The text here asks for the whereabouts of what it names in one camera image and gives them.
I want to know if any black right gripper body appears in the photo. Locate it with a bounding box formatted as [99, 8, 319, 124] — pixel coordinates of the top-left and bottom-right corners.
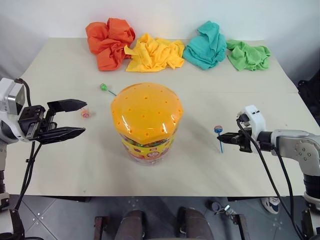
[236, 126, 254, 153]

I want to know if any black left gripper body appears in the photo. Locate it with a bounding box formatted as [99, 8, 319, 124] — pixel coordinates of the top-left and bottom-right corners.
[17, 104, 58, 141]

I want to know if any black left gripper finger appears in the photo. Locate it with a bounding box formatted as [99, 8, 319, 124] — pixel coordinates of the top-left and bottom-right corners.
[36, 127, 87, 145]
[46, 99, 88, 124]

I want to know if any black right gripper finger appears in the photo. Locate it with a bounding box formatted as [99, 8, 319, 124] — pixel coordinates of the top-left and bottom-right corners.
[216, 132, 241, 140]
[217, 137, 241, 145]

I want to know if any red blue lollipop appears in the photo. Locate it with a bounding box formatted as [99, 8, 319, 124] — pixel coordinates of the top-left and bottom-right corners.
[212, 125, 224, 153]

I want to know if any orange perforated jar lid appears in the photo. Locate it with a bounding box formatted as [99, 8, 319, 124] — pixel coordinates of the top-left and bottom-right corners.
[110, 82, 185, 145]

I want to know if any clear jar with yellow label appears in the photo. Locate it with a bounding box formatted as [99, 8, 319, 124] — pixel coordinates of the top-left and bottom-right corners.
[118, 124, 178, 167]

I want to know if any pink orange wrapped lollipop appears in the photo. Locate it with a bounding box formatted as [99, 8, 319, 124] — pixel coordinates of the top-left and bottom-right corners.
[79, 107, 97, 120]

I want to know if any green lollipop with blue stick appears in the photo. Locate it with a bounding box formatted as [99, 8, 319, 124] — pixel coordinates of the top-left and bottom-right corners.
[99, 83, 118, 97]

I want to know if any white sneaker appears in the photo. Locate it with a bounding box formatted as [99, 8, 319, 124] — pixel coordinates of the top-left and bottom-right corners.
[260, 196, 280, 215]

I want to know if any small metal clamp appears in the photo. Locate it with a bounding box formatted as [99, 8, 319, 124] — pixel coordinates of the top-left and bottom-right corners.
[219, 204, 237, 216]

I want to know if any crumpled orange cloth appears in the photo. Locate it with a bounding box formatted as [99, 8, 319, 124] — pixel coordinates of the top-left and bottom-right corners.
[85, 17, 137, 72]

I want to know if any crumpled green cloth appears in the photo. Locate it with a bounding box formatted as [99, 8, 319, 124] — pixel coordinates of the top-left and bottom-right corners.
[225, 39, 272, 72]

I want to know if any black chair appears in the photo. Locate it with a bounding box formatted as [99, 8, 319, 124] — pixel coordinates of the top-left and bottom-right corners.
[296, 74, 320, 107]

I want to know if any rusty brown metal bar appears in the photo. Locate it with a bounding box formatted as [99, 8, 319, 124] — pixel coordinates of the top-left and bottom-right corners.
[93, 215, 110, 240]
[231, 213, 249, 240]

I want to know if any crumpled teal cloth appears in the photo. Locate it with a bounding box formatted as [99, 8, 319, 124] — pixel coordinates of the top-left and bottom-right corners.
[182, 20, 228, 71]

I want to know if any dark brown rounded shape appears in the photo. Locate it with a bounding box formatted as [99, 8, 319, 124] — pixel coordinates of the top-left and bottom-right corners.
[119, 209, 146, 240]
[176, 206, 215, 240]

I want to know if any crumpled yellow cloth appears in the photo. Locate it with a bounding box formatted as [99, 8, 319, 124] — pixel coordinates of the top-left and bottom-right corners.
[124, 32, 186, 73]

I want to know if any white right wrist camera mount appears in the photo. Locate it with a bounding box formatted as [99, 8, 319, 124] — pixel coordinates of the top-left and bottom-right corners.
[237, 104, 267, 141]

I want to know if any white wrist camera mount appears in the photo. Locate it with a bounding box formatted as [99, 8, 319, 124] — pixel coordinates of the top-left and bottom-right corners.
[237, 104, 267, 141]
[0, 77, 27, 117]

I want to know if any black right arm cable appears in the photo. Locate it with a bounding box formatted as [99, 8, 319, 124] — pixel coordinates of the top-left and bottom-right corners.
[236, 113, 305, 240]

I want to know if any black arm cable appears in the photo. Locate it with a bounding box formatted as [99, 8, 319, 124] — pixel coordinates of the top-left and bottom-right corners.
[13, 77, 44, 212]
[236, 113, 305, 240]

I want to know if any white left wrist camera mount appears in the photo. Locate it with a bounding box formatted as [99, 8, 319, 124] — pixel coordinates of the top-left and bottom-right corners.
[0, 77, 27, 117]

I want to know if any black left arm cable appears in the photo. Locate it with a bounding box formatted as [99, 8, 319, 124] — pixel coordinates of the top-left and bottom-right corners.
[13, 77, 44, 212]

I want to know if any black support post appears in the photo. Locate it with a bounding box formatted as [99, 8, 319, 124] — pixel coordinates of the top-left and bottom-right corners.
[9, 209, 25, 240]
[300, 207, 320, 240]

